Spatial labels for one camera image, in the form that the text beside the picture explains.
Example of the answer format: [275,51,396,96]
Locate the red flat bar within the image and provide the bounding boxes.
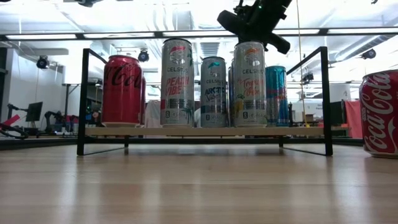
[1,114,22,127]

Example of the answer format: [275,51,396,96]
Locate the black frame table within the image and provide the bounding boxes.
[61,82,103,127]

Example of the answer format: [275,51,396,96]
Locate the blue-banded Celsius can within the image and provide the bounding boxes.
[200,56,228,128]

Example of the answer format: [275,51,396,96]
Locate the red Coca-Cola can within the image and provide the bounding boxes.
[141,76,147,125]
[359,70,398,159]
[101,55,143,128]

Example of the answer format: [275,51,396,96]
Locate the black overhead frame beam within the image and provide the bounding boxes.
[0,27,398,42]

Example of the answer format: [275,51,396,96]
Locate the black looped cable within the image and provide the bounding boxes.
[0,123,30,140]

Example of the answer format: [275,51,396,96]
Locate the red hanging cloth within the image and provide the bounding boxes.
[344,99,364,140]

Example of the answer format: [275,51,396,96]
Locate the yellow hanging cable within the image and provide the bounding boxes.
[295,0,310,128]

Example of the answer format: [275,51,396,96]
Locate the black-lidded Celsius can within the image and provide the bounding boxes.
[160,38,195,128]

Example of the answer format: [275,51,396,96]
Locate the black metal table frame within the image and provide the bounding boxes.
[0,136,364,151]

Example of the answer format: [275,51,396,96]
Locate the black computer monitor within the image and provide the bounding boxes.
[328,100,345,127]
[25,101,44,123]

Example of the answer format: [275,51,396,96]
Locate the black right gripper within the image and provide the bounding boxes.
[216,0,293,55]

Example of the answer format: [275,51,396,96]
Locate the wooden shelf with black frame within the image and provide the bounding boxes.
[76,46,333,156]

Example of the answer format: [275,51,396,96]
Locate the Red Bull can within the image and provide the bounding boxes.
[266,65,289,128]

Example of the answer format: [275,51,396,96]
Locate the white draped cloth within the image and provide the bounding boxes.
[145,99,162,128]

